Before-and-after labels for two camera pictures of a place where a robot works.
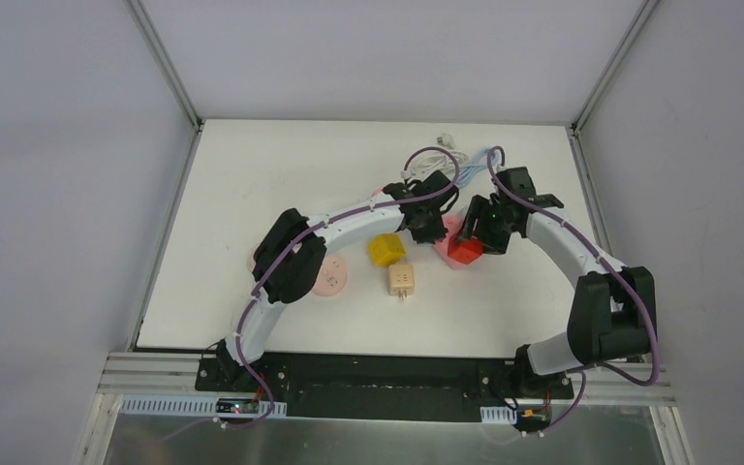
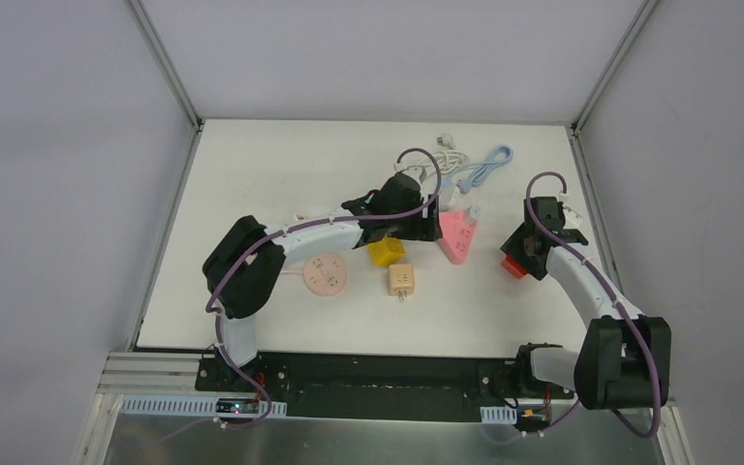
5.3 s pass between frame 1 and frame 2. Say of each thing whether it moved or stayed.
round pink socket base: stayed
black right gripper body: moved
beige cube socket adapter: stayed
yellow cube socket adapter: stayed
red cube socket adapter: moved
